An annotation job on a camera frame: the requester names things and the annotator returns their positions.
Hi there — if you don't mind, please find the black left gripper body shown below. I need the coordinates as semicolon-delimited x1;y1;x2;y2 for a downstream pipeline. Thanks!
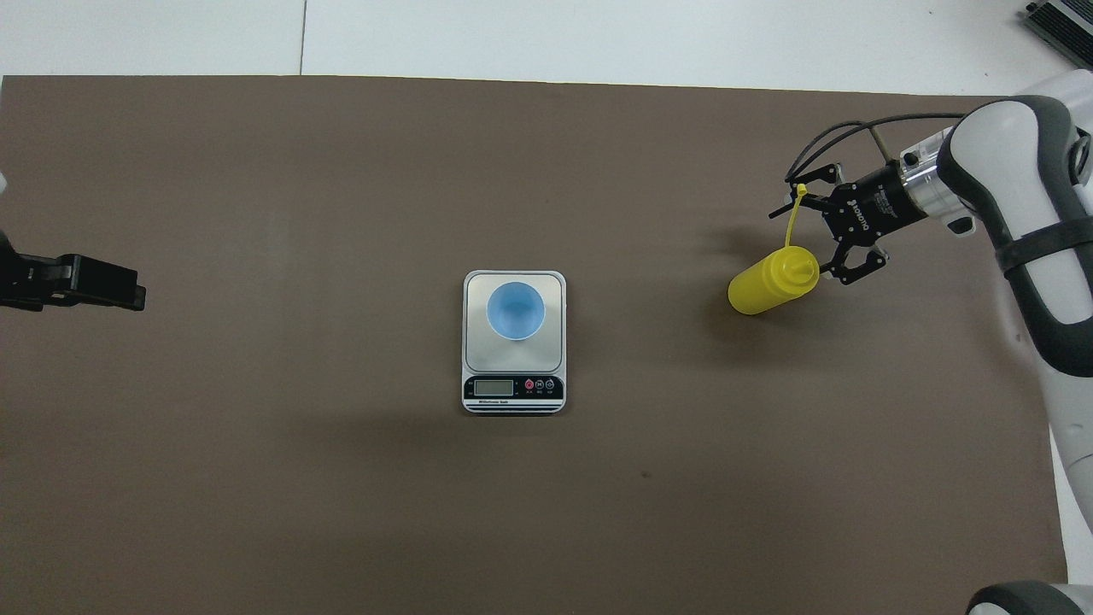
0;231;76;310

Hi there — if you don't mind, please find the grey metal device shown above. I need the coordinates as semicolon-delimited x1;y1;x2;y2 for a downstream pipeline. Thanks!
1025;0;1093;69

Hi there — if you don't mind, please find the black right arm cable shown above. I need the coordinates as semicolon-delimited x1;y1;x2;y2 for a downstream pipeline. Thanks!
786;114;966;185

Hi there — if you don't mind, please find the brown table mat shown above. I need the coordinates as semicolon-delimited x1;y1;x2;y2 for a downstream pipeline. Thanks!
0;75;1068;615

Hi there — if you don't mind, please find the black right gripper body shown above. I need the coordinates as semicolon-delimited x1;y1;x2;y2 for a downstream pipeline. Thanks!
824;164;927;249

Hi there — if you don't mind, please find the yellow squeeze bottle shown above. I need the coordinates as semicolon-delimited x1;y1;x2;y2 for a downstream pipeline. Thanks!
728;184;821;317

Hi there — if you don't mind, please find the light blue plastic cup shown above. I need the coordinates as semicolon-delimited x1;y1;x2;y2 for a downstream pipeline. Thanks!
486;281;547;342

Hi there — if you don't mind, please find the silver digital kitchen scale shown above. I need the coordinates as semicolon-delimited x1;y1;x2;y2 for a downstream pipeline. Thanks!
462;270;567;415

